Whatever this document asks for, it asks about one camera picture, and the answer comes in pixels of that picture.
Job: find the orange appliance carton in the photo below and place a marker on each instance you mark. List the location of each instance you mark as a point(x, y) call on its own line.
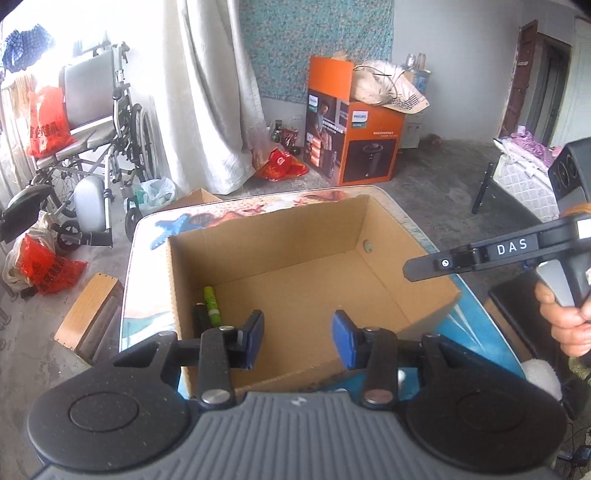
point(369, 138)

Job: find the white green plastic bag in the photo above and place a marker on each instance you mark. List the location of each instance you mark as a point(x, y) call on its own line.
point(154, 194)

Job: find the floral wall cloth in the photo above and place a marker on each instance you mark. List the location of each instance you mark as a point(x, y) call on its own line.
point(300, 32)

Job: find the white quilted mattress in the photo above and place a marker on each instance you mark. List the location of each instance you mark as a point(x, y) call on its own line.
point(526, 184)

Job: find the glass jar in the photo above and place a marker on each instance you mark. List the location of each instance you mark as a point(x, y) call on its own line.
point(422, 61)
point(411, 61)

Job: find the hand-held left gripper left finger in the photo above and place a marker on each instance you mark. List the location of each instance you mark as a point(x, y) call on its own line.
point(251, 337)

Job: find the orange plastic bag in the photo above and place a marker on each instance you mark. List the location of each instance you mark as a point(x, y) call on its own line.
point(46, 129)

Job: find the person's right hand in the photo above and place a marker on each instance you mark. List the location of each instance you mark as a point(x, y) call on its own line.
point(572, 330)

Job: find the red gold plastic bag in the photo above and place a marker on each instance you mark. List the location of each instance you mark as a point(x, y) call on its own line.
point(279, 164)

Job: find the green tube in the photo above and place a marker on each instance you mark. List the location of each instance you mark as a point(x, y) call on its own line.
point(211, 304)

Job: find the black bed leg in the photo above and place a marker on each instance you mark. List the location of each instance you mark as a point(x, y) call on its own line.
point(482, 187)

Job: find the small cardboard box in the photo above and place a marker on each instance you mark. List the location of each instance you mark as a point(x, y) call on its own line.
point(194, 198)

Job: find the black cylinder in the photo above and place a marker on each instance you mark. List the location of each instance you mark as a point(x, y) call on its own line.
point(199, 318)

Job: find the dark glass bottle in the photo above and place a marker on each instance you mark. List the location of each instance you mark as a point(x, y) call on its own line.
point(277, 131)

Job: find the white fluffy object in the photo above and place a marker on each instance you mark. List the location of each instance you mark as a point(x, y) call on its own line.
point(542, 376)

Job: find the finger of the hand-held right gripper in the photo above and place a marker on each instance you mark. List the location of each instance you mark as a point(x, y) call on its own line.
point(429, 268)

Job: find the seashell print table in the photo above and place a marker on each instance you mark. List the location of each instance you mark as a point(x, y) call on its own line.
point(150, 258)

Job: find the wheelchair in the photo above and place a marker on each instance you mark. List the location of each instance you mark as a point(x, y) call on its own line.
point(87, 120)

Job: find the beige cloth bag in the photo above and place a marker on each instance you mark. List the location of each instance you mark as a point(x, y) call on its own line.
point(392, 87)

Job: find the blue checked cloth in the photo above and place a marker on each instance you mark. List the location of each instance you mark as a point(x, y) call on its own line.
point(27, 46)

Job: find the pink cloth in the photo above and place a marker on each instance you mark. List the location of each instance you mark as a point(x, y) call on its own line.
point(538, 147)

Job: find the brown door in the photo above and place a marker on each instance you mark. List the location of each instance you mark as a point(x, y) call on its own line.
point(521, 83)

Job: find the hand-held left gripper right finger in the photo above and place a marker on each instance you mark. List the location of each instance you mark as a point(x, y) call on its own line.
point(344, 341)

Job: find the red snack packet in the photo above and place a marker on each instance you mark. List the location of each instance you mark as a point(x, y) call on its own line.
point(292, 137)

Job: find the white curtain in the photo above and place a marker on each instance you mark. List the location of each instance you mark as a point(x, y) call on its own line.
point(207, 92)

